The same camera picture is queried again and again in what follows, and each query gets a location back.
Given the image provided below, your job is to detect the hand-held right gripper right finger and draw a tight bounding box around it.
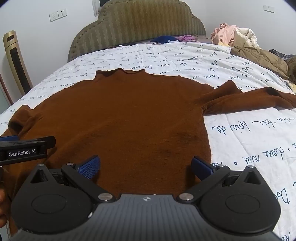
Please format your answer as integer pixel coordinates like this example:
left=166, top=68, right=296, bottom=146
left=177, top=156, right=263, bottom=203

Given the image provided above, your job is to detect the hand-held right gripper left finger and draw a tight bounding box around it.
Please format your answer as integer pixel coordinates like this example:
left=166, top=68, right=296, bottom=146
left=30, top=156, right=116, bottom=204

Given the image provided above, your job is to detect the brown knit sweater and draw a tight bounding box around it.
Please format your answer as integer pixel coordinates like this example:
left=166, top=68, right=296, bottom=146
left=0, top=69, right=296, bottom=235

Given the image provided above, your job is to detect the pink clothes pile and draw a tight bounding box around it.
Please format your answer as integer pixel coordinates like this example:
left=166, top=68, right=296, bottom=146
left=210, top=22, right=238, bottom=45

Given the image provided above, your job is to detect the person's left hand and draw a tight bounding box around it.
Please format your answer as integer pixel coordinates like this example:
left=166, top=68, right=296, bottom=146
left=0, top=185, right=12, bottom=229

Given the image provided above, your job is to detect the red framed glass door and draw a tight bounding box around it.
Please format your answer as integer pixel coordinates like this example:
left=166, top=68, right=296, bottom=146
left=0, top=73, right=14, bottom=114

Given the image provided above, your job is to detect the white script printed quilt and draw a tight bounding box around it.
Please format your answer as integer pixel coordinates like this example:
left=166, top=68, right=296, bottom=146
left=0, top=42, right=296, bottom=241

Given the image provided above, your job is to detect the gold tower air conditioner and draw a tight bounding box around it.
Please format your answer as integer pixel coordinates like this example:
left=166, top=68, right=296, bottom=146
left=3, top=31, right=34, bottom=96

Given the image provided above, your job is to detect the olive brown jacket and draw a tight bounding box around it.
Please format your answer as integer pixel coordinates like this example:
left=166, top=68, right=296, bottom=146
left=231, top=45, right=296, bottom=84

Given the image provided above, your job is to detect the purple cloth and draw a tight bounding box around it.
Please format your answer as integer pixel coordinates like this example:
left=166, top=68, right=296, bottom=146
left=177, top=34, right=199, bottom=42

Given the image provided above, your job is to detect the dark blue cloth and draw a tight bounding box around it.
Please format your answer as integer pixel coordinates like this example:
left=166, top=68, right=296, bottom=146
left=149, top=35, right=179, bottom=45

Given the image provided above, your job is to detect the cream quilted jacket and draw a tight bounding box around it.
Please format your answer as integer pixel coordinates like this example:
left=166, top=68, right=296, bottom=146
left=232, top=27, right=263, bottom=49

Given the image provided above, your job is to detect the dark floral cloth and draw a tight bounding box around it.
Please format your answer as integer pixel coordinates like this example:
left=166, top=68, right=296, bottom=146
left=268, top=49, right=296, bottom=62

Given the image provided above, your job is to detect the white framed window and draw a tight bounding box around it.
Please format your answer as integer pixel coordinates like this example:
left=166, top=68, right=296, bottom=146
left=92, top=0, right=103, bottom=17

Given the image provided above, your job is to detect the olive striped padded headboard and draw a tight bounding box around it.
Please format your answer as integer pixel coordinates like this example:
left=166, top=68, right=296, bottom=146
left=68, top=0, right=207, bottom=62

